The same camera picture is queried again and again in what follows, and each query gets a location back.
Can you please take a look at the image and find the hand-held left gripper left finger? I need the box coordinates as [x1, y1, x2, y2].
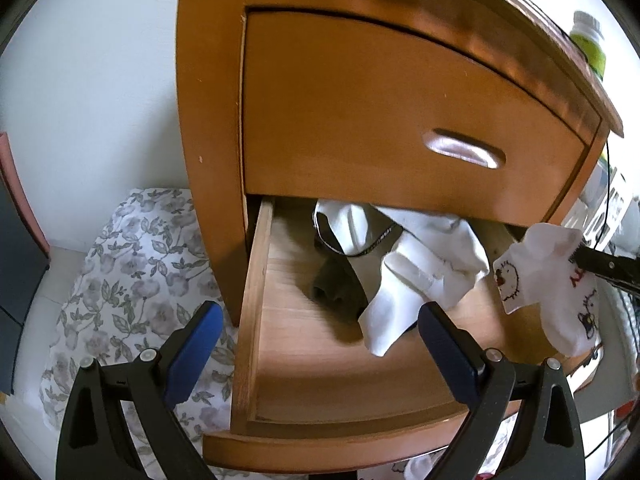
[56, 301, 224, 480]

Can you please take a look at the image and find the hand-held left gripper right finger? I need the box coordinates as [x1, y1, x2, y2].
[418, 302, 586, 480]

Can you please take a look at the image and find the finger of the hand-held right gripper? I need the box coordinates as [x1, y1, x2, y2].
[570, 245, 640, 293]

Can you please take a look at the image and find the white cat print sock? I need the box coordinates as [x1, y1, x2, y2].
[492, 224, 583, 317]
[357, 452, 451, 480]
[540, 270, 601, 356]

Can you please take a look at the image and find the white garment with black print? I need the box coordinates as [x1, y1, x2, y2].
[312, 199, 491, 358]

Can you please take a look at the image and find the wooden drawer holding clothes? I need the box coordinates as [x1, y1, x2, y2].
[202, 195, 606, 476]

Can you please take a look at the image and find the dark grey garment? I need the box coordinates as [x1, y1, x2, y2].
[310, 255, 358, 313]

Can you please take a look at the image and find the white cutout rack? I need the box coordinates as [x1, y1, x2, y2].
[565, 165, 640, 253]

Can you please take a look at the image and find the grey floral bed sheet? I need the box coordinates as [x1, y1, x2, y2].
[40, 187, 251, 480]

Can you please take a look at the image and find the dark blue cabinet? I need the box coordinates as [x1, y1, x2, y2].
[0, 180, 51, 396]

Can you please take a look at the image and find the green label bottle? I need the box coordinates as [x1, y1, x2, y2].
[570, 10, 607, 81]

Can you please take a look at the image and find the pink board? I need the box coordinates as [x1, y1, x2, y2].
[0, 132, 51, 261]

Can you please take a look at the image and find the wooden nightstand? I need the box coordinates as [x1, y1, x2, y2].
[176, 0, 625, 476]

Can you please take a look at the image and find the plain wooden drawer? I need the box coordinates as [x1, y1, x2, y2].
[241, 10, 602, 228]

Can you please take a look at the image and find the black cable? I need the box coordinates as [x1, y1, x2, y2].
[601, 135, 615, 243]

